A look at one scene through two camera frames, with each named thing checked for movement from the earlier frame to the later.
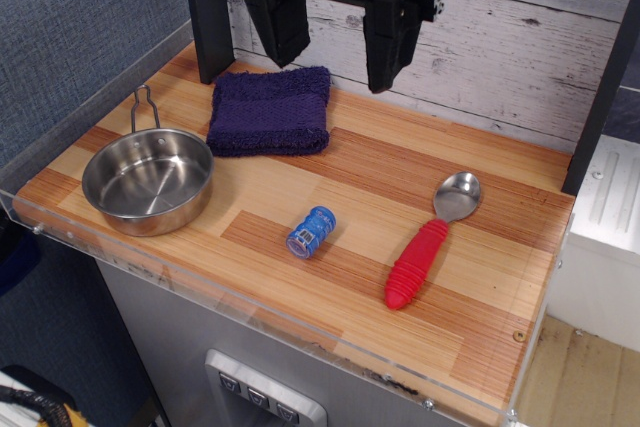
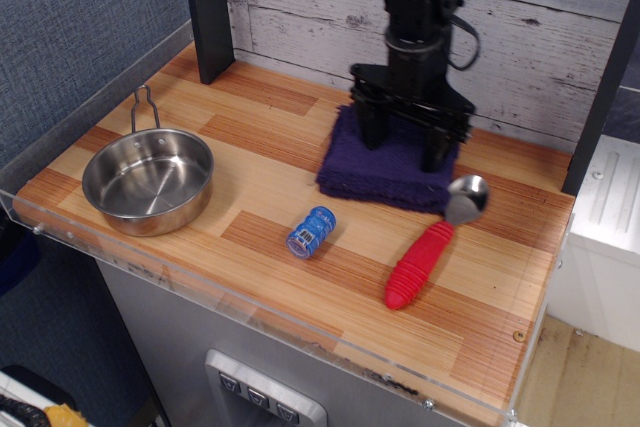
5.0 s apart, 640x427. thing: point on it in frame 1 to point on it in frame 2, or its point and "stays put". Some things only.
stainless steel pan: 149,181 stays put
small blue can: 312,228 stays put
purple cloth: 270,112 to 392,174
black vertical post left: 209,9 stays put
